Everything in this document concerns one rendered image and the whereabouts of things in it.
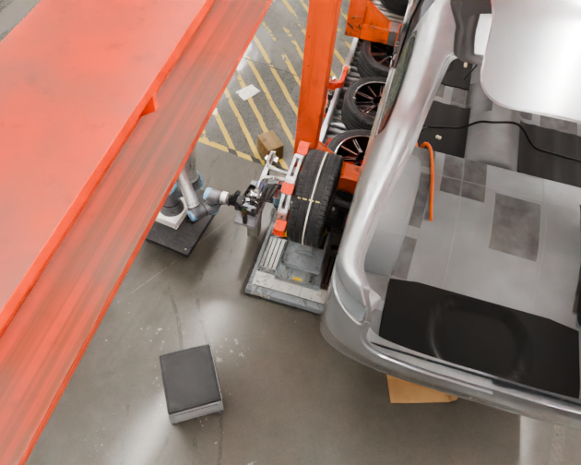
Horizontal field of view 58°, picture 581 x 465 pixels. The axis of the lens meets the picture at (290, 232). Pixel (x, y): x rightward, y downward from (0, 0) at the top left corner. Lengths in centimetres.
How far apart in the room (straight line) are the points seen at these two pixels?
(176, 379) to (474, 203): 227
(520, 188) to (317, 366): 190
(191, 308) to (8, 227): 353
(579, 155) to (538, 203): 95
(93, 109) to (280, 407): 329
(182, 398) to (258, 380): 64
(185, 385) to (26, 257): 299
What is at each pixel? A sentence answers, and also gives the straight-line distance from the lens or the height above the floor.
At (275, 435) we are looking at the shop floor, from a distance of 385.
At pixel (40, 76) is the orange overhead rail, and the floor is 322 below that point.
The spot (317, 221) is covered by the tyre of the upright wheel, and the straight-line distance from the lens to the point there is 338.
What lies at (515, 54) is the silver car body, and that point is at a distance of 161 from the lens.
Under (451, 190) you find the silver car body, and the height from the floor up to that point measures 105.
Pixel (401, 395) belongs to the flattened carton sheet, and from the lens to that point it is 405.
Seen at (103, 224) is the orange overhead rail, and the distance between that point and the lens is 95.
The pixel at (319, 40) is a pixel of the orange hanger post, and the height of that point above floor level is 182.
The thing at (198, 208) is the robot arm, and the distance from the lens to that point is 374.
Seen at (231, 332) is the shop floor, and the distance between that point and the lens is 408.
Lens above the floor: 376
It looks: 56 degrees down
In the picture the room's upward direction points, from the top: 7 degrees clockwise
